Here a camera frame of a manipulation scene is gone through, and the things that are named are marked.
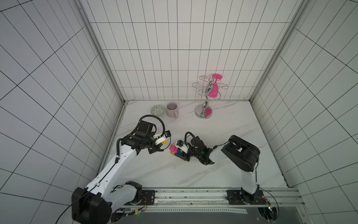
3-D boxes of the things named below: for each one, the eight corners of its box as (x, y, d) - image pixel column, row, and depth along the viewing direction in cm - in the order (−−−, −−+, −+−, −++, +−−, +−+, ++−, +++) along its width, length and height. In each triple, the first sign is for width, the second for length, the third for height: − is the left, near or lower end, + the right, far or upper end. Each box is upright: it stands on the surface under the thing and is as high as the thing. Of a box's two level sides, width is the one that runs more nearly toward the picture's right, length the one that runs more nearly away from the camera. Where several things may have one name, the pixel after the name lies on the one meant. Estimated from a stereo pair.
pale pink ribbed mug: (166, 119, 109) (166, 113, 104) (167, 107, 117) (167, 101, 112) (178, 119, 109) (178, 113, 104) (178, 107, 117) (178, 101, 112)
